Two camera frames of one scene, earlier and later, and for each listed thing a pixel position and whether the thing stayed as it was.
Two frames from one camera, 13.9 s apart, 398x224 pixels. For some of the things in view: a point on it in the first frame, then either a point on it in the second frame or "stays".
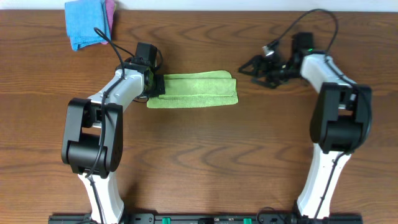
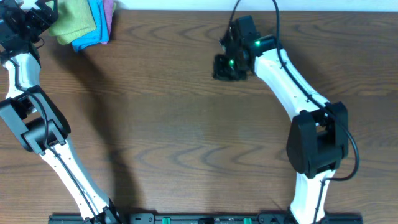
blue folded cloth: [81, 18] stays
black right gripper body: [267, 68] to [224, 72]
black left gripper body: [158, 84] to [40, 12]
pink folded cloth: [110, 7] stays
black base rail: [208, 218] stays
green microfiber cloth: [211, 88] to [74, 20]
